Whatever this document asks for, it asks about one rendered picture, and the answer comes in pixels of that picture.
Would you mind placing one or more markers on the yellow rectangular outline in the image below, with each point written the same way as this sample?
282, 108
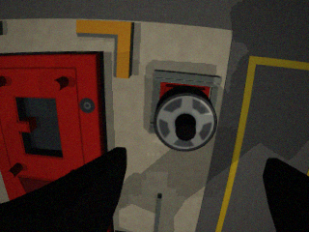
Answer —
252, 62

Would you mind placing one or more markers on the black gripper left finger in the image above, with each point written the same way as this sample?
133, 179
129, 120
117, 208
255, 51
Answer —
82, 201

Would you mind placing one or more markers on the black wheel with grey rim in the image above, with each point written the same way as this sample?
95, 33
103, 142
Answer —
185, 99

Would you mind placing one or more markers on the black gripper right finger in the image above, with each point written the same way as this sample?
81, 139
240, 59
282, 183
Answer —
287, 196

